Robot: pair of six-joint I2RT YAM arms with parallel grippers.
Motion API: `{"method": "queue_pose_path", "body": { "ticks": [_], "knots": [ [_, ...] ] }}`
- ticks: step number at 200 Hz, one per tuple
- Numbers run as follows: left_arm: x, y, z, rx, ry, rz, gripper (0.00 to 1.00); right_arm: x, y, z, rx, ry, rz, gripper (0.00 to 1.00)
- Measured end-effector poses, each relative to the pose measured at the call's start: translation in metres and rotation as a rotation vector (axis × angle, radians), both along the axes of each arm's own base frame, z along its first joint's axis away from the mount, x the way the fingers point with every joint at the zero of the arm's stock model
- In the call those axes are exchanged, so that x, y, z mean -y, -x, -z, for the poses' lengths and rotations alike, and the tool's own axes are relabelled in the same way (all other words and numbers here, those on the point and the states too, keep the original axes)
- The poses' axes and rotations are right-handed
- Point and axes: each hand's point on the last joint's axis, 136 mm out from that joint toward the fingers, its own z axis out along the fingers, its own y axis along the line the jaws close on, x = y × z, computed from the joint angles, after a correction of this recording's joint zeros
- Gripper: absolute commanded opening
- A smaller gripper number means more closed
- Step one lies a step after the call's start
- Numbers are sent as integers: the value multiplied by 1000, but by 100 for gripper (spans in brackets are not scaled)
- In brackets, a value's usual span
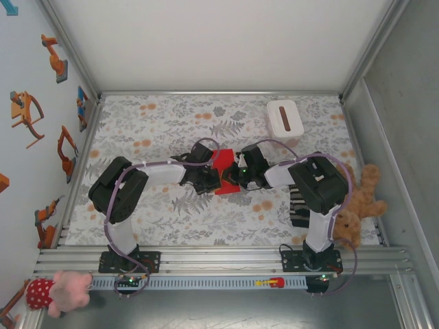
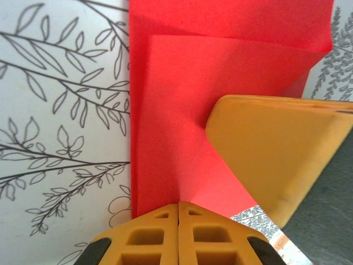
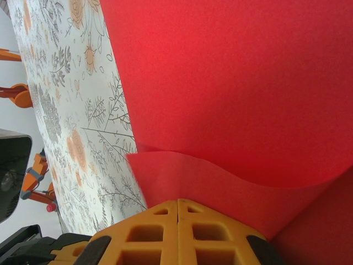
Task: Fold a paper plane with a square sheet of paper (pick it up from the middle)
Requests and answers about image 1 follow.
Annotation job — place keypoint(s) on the small circuit board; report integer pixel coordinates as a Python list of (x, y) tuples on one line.
[(130, 281), (324, 277)]

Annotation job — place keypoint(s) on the white tissue box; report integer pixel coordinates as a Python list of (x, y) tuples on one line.
[(284, 120)]

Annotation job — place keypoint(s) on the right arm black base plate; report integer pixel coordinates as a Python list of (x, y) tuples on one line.
[(288, 262)]

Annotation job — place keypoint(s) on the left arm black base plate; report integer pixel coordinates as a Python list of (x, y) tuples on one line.
[(154, 262)]

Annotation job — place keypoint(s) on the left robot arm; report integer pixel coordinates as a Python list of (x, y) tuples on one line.
[(116, 192)]

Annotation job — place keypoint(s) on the brown teddy bear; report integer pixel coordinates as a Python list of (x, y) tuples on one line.
[(365, 198)]

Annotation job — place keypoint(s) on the aluminium frame post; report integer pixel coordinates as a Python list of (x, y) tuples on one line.
[(375, 51), (72, 51)]

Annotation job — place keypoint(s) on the red yellow toy tool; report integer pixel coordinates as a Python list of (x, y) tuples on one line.
[(272, 282)]

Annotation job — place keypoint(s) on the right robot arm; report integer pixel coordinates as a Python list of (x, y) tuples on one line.
[(319, 185)]

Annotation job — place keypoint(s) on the wide aluminium frame rail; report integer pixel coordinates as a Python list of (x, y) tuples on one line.
[(219, 260)]

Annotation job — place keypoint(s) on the orange block wall sticker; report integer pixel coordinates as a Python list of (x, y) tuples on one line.
[(3, 183)]

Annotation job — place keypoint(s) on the black white striped cloth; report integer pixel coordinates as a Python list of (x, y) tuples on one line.
[(298, 209)]

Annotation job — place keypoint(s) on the orange grey gripper sticker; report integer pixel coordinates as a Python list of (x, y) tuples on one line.
[(24, 113)]

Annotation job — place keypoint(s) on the floral table cloth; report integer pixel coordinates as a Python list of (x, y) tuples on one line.
[(171, 222)]

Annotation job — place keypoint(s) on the pink plush pig toy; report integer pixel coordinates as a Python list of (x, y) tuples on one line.
[(68, 291)]

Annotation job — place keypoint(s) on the red cloth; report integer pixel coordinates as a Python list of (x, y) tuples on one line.
[(224, 156)]

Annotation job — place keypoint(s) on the blue orange wall sticker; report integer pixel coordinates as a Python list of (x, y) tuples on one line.
[(82, 106)]

